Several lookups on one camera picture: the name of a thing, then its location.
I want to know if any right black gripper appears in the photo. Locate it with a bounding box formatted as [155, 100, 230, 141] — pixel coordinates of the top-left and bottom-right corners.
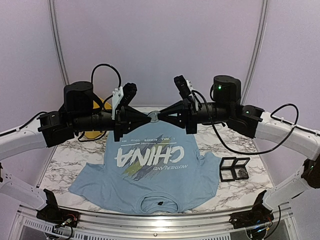
[157, 96, 233, 135]

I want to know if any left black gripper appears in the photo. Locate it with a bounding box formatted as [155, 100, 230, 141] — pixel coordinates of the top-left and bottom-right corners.
[72, 106, 152, 142]

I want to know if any portrait brooch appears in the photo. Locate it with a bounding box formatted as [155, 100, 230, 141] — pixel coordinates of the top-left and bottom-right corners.
[147, 110, 160, 123]

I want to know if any light blue printed t-shirt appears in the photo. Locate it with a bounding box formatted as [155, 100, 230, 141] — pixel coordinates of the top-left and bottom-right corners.
[69, 121, 221, 215]

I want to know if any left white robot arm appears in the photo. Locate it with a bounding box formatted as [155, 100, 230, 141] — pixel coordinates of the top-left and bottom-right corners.
[0, 106, 151, 223]

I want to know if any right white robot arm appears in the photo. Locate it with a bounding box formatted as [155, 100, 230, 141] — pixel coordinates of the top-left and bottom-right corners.
[155, 99, 320, 224]

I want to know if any left black brooch display box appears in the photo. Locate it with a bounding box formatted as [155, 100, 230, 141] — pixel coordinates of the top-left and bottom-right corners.
[219, 157, 237, 182]

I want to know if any yellow plastic basket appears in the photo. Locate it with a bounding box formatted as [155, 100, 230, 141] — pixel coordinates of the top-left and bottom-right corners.
[83, 97, 112, 142]

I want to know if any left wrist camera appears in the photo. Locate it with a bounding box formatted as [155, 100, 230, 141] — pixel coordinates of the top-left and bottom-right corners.
[62, 81, 138, 118]

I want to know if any front aluminium rail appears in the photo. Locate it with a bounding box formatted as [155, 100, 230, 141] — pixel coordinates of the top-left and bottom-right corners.
[14, 198, 296, 240]

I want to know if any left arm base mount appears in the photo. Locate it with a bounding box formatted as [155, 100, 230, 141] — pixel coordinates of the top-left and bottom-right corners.
[36, 209, 80, 228]

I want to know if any right aluminium frame post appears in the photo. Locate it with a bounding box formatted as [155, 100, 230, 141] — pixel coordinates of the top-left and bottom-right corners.
[241, 0, 270, 105]

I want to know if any aluminium frame post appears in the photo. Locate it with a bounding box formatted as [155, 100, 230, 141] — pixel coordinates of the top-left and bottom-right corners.
[47, 0, 70, 87]
[241, 0, 270, 105]

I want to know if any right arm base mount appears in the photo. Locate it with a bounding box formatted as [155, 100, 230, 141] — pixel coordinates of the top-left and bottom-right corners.
[229, 210, 274, 229]

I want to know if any left aluminium frame post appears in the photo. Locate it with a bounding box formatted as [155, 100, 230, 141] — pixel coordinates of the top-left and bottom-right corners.
[47, 0, 70, 87]

